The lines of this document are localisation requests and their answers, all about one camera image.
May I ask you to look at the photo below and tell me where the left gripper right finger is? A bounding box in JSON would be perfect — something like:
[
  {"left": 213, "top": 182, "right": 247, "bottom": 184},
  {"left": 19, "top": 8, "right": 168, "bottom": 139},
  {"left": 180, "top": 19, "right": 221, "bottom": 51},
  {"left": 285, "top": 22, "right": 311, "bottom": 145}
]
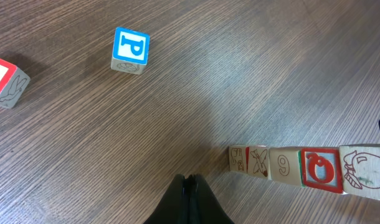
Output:
[{"left": 186, "top": 174, "right": 234, "bottom": 224}]

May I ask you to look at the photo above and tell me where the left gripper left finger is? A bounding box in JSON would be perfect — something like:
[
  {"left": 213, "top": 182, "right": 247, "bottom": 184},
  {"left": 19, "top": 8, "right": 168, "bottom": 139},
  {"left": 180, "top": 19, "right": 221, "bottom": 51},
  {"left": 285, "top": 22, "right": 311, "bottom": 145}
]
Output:
[{"left": 144, "top": 174, "right": 189, "bottom": 224}]

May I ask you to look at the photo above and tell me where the white block red edge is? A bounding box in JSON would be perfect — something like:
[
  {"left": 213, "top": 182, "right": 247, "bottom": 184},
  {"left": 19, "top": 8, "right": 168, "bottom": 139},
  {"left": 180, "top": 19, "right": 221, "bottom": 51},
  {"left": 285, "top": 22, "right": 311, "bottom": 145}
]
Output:
[{"left": 339, "top": 144, "right": 380, "bottom": 200}]

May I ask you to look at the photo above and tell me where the red E block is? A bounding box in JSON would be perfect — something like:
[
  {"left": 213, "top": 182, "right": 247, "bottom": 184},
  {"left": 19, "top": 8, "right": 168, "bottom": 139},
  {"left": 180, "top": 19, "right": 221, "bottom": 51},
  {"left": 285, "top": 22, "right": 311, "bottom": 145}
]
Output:
[{"left": 247, "top": 146, "right": 271, "bottom": 180}]

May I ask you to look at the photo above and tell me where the green V block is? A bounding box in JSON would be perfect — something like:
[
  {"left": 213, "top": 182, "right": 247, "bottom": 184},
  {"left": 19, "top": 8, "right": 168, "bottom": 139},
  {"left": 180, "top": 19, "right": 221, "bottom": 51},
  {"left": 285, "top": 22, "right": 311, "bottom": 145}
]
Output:
[{"left": 269, "top": 147, "right": 303, "bottom": 187}]

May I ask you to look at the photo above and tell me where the red L block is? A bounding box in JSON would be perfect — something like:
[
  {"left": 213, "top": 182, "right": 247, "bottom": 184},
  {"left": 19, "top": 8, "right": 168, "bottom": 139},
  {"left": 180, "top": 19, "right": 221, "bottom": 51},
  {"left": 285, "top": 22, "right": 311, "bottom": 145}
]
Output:
[{"left": 0, "top": 58, "right": 31, "bottom": 109}]

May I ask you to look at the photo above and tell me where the white teal-edged block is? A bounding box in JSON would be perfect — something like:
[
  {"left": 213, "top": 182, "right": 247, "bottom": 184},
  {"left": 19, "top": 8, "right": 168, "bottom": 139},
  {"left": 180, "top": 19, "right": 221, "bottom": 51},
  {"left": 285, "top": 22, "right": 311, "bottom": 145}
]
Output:
[{"left": 228, "top": 145, "right": 248, "bottom": 174}]

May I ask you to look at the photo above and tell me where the blue P block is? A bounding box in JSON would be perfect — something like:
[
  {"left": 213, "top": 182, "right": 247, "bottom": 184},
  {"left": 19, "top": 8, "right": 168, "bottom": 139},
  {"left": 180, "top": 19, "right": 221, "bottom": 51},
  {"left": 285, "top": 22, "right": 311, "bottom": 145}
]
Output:
[{"left": 111, "top": 27, "right": 150, "bottom": 75}]

